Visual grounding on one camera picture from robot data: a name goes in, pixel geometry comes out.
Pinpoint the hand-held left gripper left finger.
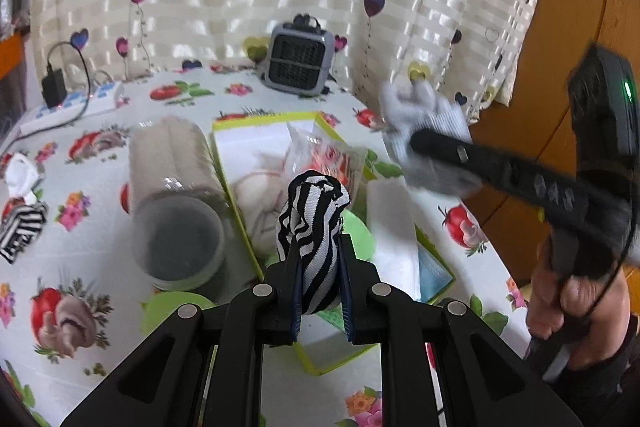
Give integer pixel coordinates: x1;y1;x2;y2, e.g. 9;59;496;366
60;256;302;427

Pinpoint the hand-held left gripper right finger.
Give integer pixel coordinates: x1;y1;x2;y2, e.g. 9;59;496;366
340;234;571;427

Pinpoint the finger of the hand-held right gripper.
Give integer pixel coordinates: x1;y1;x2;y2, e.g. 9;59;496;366
410;128;551;208

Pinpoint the white ribbed sock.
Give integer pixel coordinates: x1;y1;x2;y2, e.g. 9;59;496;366
377;79;481;198

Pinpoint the bright green cloth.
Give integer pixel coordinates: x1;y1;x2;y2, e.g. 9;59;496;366
342;209;381;268

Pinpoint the blue face mask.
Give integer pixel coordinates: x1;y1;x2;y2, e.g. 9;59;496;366
419;247;453;303

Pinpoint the black and white striped sock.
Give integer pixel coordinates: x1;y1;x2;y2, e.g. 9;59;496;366
276;170;351;315
0;201;49;264

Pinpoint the white cloth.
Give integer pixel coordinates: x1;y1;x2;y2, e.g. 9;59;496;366
367;177;421;303

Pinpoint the clear packet with orange print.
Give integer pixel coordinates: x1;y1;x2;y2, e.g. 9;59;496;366
286;123;368;198

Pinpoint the white box with green rim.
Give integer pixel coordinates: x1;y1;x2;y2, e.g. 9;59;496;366
210;111;457;375

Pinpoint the person's right forearm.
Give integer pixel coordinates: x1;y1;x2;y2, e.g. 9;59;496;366
550;307;636;427

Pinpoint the person's right hand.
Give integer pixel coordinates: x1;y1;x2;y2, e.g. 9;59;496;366
527;237;631;370

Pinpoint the brown wooden wardrobe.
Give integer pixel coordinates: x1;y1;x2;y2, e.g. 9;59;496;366
470;0;640;288

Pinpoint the clear plastic jar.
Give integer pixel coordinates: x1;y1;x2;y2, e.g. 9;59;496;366
127;117;226;293

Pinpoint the small grey fan heater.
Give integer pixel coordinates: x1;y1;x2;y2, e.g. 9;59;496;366
262;13;337;96

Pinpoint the white and blue power strip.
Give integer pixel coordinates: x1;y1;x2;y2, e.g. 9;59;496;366
20;81;125;134

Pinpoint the small white sock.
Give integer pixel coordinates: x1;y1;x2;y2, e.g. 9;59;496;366
2;153;43;198

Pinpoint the black charger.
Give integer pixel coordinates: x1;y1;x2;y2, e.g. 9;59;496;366
41;69;68;108

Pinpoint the black charger cable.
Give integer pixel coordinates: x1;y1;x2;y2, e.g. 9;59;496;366
0;41;96;148

